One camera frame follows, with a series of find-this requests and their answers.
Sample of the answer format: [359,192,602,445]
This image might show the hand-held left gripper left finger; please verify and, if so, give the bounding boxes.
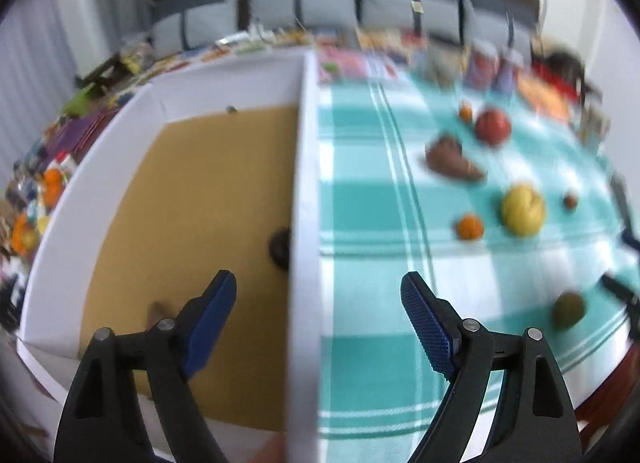
[54,269,238,463]

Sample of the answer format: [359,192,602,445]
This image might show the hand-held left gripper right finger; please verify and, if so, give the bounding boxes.
[400,271,586,463]

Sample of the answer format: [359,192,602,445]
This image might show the green-brown kiwi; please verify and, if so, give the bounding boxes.
[551,291,587,330]

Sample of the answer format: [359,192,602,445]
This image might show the dark round fruit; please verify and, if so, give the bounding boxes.
[268,227,292,271]

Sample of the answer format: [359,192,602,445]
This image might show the yellow lumpy fruit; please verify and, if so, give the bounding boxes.
[501,184,546,236]

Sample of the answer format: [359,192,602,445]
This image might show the white cardboard box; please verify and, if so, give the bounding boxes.
[17,49,323,463]

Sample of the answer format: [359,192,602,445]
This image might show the brown sweet potato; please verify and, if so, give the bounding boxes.
[425,133,487,183]

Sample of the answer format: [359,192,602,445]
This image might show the red round fruit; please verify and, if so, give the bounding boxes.
[474,109,512,146]

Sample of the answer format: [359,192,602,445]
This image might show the teal checked tablecloth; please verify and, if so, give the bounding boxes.
[315,63,640,439]

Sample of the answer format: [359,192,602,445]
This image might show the orange packet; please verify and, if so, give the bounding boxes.
[517,73,571,121]

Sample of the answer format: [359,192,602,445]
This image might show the pile of mixed colourful items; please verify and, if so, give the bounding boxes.
[0,43,191,284]

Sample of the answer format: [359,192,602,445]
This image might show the row of colourful snack packets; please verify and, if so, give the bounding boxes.
[200,28,431,64]

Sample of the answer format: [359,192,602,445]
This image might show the pink printed packet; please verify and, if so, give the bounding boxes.
[320,48,401,84]

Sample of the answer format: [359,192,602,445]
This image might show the grey curtain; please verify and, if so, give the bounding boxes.
[10,0,156,179]

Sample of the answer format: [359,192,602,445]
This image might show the grey sofa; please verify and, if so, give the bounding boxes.
[147,0,546,51]

